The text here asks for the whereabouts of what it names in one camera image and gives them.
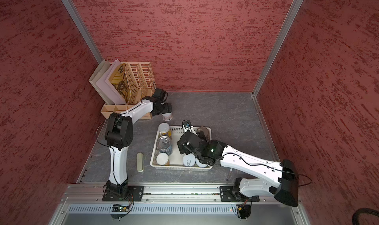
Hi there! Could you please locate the small pink white can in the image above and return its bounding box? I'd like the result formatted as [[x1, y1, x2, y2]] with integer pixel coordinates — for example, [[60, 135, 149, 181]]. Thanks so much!
[[162, 112, 173, 121]]

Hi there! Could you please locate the dark can brown lid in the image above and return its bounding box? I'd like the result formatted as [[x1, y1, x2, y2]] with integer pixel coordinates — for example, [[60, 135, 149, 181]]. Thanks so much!
[[196, 126, 210, 142]]

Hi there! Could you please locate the tall yellow blue can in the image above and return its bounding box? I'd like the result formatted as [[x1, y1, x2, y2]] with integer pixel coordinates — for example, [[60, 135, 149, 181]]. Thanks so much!
[[158, 122, 172, 138]]

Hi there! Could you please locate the blue can pink lid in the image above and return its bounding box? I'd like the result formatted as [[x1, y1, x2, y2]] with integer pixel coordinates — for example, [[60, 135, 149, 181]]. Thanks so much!
[[157, 136, 173, 156]]

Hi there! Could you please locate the white plastic basket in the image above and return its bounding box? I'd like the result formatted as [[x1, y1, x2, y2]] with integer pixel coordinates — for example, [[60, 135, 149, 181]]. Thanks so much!
[[150, 126, 213, 171]]

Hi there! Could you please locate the small green can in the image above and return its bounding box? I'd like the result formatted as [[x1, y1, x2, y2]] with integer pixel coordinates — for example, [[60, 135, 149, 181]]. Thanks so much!
[[195, 159, 208, 168]]

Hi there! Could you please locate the yellow can white lid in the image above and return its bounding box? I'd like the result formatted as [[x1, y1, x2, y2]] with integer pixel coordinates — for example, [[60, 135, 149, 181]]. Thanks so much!
[[156, 153, 170, 166]]

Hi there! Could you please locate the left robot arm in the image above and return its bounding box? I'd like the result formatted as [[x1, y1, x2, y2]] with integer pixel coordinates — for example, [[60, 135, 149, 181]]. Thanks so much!
[[102, 96, 172, 201]]

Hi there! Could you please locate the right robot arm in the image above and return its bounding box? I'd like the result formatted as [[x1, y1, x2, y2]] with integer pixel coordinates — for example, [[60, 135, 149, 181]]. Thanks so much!
[[177, 131, 299, 207]]

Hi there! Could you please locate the beige desk file organizer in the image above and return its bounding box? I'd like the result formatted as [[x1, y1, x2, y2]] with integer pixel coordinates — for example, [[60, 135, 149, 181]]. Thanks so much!
[[101, 62, 156, 119]]

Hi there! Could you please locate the yellow patterned book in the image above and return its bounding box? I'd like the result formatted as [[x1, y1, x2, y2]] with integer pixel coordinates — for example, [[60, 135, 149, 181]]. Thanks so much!
[[107, 60, 130, 105]]

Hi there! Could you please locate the yellow marker pen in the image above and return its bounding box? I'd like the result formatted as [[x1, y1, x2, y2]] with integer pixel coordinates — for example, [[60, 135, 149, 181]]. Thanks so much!
[[226, 168, 233, 181]]

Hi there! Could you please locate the olive pencil case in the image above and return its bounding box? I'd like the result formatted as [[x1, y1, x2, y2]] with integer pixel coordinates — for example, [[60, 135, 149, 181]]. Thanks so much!
[[136, 152, 144, 173]]

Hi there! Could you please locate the lilac folder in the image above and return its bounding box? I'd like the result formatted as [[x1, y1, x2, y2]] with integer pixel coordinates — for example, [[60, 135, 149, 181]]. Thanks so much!
[[91, 59, 126, 105]]

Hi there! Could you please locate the beige folder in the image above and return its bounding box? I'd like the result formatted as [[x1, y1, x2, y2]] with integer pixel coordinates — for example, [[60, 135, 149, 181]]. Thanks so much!
[[88, 59, 114, 106]]

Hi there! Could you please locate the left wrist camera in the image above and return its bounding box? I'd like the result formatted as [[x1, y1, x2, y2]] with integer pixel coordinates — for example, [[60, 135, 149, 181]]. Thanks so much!
[[153, 88, 168, 102]]

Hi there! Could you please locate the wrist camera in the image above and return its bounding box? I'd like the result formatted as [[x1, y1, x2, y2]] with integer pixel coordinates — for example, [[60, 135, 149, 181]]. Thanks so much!
[[182, 120, 196, 134], [153, 88, 168, 102]]

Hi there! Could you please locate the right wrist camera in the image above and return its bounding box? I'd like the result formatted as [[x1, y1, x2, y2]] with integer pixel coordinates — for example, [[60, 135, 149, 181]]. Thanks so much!
[[182, 120, 196, 134]]

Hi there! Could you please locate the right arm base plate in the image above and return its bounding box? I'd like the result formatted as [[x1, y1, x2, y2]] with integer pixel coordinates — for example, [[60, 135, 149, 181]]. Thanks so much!
[[220, 186, 247, 202]]

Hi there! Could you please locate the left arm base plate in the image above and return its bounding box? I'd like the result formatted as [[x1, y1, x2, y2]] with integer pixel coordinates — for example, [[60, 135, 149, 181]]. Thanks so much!
[[102, 186, 145, 202]]

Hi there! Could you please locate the aluminium front rail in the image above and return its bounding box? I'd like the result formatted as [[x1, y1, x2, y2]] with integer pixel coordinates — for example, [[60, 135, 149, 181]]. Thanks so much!
[[60, 183, 297, 204]]

